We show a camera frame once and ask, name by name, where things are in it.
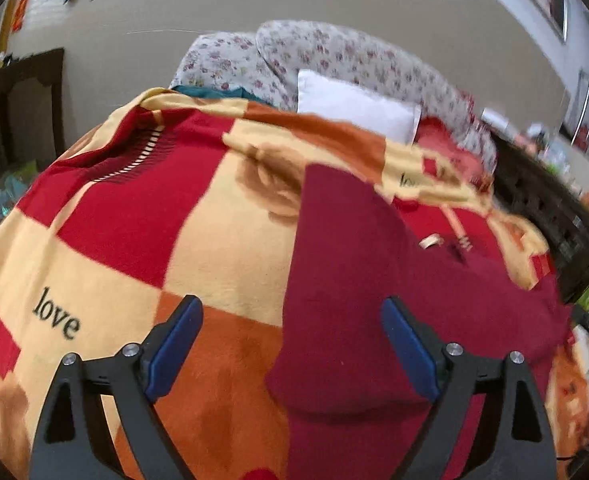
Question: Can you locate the maroon garment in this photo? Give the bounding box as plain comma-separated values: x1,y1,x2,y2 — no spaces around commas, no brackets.
266,165,569,479

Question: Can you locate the dark carved wooden cabinet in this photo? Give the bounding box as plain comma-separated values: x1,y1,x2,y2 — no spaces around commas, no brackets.
491,133,589,304

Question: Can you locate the orange red patterned blanket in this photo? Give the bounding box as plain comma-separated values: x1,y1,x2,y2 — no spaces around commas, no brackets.
0,89,589,479

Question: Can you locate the red pillow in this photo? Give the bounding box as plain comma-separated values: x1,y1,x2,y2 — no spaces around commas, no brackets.
415,117,493,190

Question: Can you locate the dark wooden side table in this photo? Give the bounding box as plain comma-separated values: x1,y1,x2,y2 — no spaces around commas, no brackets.
0,46,67,246

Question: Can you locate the white pillow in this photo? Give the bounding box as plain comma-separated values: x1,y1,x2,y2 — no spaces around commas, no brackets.
297,70,422,144

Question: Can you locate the teal cloth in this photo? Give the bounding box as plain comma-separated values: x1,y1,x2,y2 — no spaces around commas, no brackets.
172,84,270,105

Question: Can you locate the floral quilt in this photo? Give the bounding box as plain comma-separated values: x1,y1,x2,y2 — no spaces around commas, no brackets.
170,20,496,172

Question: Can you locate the red wall decoration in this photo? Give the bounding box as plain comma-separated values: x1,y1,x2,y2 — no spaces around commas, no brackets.
11,0,29,34

